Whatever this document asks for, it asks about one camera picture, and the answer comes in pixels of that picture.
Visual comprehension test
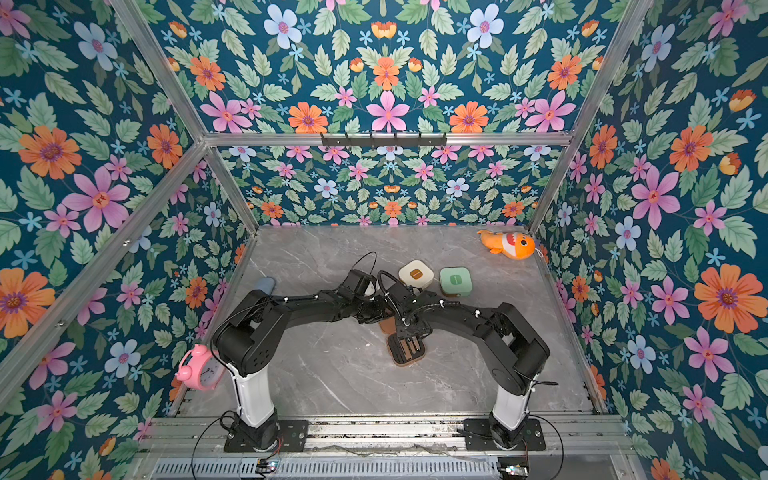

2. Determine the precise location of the brown nail clipper case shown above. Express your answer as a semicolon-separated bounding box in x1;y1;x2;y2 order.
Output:
379;317;427;367

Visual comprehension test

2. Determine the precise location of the cream nail clipper case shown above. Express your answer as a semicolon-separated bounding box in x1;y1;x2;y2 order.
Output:
397;260;435;291

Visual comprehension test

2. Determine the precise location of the green nail clipper case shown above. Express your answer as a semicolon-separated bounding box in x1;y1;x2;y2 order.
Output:
439;267;473;297

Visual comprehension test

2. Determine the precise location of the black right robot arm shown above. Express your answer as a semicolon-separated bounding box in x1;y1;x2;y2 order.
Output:
375;284;550;450

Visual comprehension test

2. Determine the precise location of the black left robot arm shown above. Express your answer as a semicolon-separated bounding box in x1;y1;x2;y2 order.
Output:
211;269;392;452

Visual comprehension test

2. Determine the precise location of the blue oval case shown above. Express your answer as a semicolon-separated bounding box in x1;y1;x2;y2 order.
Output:
252;277;276;295

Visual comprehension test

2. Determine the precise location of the orange clownfish plush toy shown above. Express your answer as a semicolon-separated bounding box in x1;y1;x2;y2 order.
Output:
478;230;537;260

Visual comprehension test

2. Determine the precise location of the pink alarm clock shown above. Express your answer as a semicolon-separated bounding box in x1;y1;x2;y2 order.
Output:
175;344;225;391

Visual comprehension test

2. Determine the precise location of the black hook rail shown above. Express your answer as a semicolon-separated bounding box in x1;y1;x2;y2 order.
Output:
320;133;448;148

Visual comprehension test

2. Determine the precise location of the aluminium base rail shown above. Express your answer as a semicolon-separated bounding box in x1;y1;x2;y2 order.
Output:
149;413;634;457

